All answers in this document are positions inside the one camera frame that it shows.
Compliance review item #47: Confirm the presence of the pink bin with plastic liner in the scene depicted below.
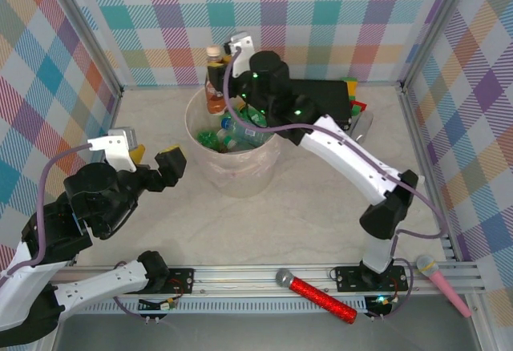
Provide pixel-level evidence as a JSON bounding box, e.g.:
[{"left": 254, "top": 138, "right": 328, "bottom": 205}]
[{"left": 184, "top": 84, "right": 281, "bottom": 200}]

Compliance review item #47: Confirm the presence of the pink microphone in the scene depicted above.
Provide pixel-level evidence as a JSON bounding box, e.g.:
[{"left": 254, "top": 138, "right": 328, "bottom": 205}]
[{"left": 415, "top": 254, "right": 473, "bottom": 319}]

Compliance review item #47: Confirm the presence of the clear bottle blue red label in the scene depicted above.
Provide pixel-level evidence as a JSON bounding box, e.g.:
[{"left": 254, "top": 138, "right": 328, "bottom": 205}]
[{"left": 220, "top": 114, "right": 245, "bottom": 131}]

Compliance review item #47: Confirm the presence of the black case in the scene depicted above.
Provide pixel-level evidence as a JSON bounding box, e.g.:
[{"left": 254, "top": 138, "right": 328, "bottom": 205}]
[{"left": 288, "top": 79, "right": 353, "bottom": 130}]

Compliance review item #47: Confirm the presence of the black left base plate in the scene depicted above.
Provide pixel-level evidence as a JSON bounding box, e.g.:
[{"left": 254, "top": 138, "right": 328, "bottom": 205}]
[{"left": 166, "top": 267, "right": 196, "bottom": 294}]

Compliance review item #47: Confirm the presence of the clear bottle green cap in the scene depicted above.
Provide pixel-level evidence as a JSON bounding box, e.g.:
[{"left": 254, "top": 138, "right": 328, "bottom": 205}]
[{"left": 222, "top": 126, "right": 276, "bottom": 154}]

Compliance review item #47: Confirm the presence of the white slotted cable duct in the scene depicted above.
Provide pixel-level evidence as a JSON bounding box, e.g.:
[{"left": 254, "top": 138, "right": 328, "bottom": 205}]
[{"left": 83, "top": 297, "right": 370, "bottom": 315}]

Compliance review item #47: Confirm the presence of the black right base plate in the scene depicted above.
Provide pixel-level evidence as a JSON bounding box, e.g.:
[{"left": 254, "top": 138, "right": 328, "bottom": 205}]
[{"left": 334, "top": 265, "right": 410, "bottom": 293}]

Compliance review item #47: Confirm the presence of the aluminium frame post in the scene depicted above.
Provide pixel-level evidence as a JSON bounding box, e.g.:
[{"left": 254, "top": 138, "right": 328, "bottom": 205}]
[
  {"left": 399, "top": 0, "right": 478, "bottom": 90},
  {"left": 43, "top": 0, "right": 124, "bottom": 99}
]

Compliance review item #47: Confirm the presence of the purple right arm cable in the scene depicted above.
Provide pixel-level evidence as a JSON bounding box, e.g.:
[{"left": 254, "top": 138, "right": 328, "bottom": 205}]
[{"left": 224, "top": 46, "right": 449, "bottom": 320}]

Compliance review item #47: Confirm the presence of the brown tea bottle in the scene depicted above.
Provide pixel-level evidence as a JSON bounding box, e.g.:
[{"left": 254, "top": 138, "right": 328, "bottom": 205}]
[{"left": 204, "top": 45, "right": 228, "bottom": 116}]

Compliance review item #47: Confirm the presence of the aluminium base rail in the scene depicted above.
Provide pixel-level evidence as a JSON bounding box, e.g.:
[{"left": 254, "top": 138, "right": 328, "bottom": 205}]
[{"left": 42, "top": 261, "right": 483, "bottom": 299}]

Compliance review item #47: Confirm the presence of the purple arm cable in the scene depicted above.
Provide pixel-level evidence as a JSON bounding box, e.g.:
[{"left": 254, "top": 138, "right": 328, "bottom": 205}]
[
  {"left": 0, "top": 143, "right": 145, "bottom": 322},
  {"left": 224, "top": 46, "right": 449, "bottom": 320}
]

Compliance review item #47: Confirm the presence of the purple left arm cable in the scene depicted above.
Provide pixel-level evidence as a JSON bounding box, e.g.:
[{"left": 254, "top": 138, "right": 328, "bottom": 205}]
[{"left": 0, "top": 143, "right": 145, "bottom": 322}]

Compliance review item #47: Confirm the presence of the clear bottle light-blue label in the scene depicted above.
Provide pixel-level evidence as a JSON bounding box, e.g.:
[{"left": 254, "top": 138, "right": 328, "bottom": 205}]
[{"left": 351, "top": 109, "right": 376, "bottom": 144}]

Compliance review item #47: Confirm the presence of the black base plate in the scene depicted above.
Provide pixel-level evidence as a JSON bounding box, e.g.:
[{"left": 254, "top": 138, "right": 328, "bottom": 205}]
[
  {"left": 334, "top": 265, "right": 410, "bottom": 293},
  {"left": 166, "top": 267, "right": 196, "bottom": 294}
]

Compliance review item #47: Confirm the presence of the small circuit board with wires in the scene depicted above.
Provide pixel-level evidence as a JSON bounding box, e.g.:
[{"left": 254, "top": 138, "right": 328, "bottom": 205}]
[
  {"left": 137, "top": 295, "right": 180, "bottom": 315},
  {"left": 365, "top": 293, "right": 402, "bottom": 317}
]

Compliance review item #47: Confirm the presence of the red glitter microphone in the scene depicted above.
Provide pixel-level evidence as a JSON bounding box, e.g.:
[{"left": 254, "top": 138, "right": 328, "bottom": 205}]
[{"left": 274, "top": 268, "right": 358, "bottom": 324}]

